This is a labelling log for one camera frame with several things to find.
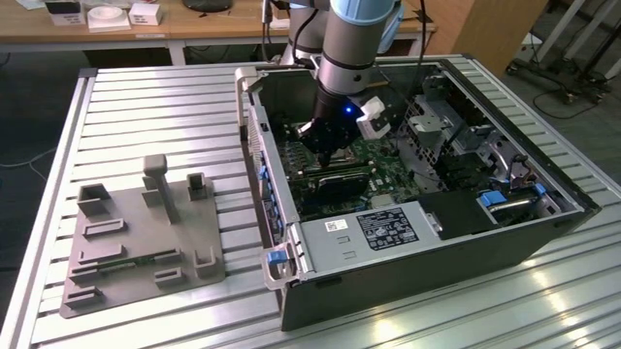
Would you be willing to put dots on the blue card latch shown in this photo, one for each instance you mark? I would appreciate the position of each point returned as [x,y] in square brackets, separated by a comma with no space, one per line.
[263,171]

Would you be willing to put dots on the white box with black top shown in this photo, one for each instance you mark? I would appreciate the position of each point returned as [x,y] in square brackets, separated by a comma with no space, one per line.
[65,18]

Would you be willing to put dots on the black plastic shroud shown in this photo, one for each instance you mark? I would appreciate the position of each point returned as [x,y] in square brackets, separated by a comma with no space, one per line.
[455,214]

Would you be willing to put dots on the white round holder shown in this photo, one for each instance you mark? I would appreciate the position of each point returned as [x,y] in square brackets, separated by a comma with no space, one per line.
[108,23]

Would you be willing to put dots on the grey parts rack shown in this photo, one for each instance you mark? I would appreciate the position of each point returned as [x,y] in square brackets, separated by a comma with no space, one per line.
[140,232]

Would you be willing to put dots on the graphics card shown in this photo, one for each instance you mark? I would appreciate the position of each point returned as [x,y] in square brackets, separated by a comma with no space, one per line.
[339,187]

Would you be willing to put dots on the silver heat sink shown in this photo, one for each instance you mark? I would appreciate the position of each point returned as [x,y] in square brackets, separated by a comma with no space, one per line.
[384,200]

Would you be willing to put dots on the metal equipment stand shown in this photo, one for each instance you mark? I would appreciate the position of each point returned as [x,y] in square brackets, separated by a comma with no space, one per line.
[582,78]

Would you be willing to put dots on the green motherboard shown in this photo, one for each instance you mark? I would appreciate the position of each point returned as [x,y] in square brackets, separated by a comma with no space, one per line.
[387,171]

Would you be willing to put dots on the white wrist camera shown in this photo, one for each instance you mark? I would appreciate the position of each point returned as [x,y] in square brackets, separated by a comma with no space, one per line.
[306,129]
[372,118]

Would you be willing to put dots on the small blue tab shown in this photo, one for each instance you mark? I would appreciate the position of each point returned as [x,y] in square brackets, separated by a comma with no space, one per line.
[539,189]

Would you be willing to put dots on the blue drive latch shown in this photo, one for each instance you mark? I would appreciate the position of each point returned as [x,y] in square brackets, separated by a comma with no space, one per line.
[490,199]

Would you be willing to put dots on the silver power supply unit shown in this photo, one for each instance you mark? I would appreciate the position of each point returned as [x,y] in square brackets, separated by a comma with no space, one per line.
[334,251]

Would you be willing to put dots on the metal drive cage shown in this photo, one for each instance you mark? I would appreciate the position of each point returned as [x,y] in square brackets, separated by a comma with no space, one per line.
[426,123]

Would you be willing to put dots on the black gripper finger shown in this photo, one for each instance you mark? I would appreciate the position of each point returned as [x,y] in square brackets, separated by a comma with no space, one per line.
[319,141]
[346,136]

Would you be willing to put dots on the wooden desk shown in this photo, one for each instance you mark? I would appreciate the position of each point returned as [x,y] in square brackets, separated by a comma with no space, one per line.
[218,25]

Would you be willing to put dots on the CPU socket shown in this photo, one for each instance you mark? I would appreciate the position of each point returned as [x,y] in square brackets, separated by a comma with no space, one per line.
[356,159]

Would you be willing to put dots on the black power supply label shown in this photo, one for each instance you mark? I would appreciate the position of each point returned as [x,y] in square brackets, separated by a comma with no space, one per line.
[387,229]

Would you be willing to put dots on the black round object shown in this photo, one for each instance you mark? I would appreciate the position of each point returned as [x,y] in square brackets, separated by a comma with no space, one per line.
[208,4]

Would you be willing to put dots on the green RAM stick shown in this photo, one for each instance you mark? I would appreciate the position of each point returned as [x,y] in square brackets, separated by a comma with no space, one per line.
[128,262]
[348,169]

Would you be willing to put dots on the wooden cabinet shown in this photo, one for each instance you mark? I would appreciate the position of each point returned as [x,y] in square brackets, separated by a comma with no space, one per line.
[485,32]

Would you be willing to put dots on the white printed box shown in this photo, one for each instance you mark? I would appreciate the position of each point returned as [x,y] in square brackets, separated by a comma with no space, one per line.
[145,16]

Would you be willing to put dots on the white power supply sticker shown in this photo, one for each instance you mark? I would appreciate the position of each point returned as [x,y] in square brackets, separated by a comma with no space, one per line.
[336,225]

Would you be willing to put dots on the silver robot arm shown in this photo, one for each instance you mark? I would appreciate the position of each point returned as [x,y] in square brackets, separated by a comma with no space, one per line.
[348,43]

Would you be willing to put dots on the black open PC case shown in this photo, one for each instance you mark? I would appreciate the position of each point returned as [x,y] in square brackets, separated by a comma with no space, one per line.
[413,287]

